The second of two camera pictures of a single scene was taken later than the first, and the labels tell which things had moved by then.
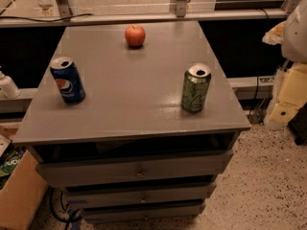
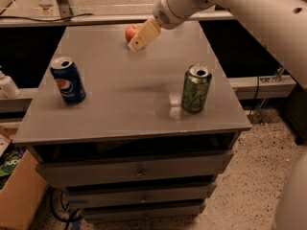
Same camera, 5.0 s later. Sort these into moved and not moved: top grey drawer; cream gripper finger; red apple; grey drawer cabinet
Moved: cream gripper finger
Not moved: top grey drawer; grey drawer cabinet; red apple
